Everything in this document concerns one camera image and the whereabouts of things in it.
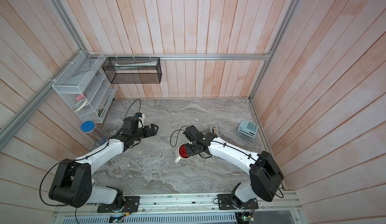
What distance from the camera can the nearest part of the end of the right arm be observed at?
1.94 ft

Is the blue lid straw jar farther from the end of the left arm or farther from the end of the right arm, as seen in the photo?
the end of the right arm

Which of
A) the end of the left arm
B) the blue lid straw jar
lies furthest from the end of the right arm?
the blue lid straw jar
